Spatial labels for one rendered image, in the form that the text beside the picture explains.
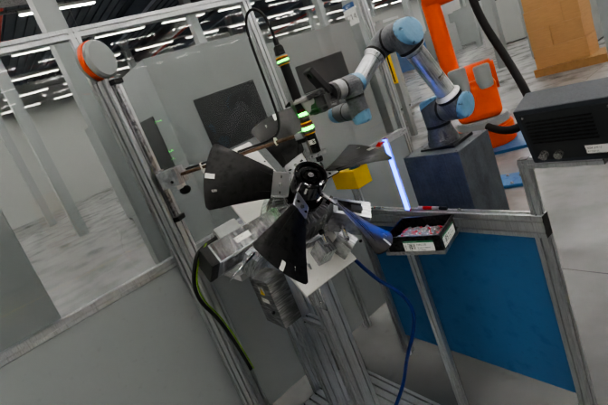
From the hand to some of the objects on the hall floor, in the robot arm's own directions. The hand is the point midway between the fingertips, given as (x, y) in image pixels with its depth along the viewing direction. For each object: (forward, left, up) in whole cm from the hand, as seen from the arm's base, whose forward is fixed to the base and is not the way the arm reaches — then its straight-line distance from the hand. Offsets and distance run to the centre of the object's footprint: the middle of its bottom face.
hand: (290, 102), depth 147 cm
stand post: (+14, -36, -146) cm, 151 cm away
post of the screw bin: (-18, +8, -148) cm, 149 cm away
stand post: (+13, -13, -147) cm, 148 cm away
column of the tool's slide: (+42, -61, -145) cm, 163 cm away
